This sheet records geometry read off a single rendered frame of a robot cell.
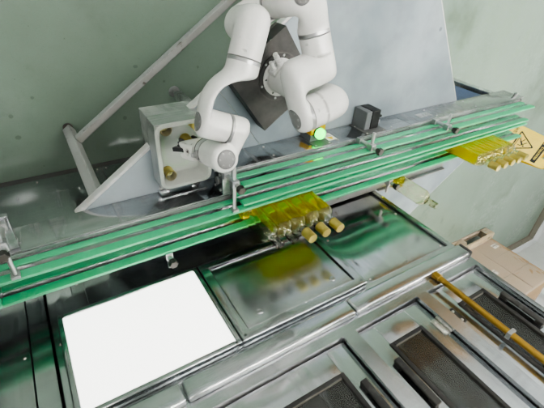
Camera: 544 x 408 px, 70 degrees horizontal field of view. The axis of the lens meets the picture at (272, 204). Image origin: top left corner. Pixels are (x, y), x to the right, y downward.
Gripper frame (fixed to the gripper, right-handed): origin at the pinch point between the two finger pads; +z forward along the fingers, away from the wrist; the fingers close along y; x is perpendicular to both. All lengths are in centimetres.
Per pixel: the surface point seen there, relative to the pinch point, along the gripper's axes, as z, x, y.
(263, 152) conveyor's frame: 5.0, -10.4, 28.9
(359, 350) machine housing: -52, -57, 22
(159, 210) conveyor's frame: 2.8, -20.5, -12.5
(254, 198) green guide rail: -5.3, -22.6, 18.0
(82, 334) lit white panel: -13, -43, -44
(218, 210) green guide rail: -2.4, -24.2, 5.3
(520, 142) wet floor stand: 76, -81, 347
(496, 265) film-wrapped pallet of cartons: 102, -247, 389
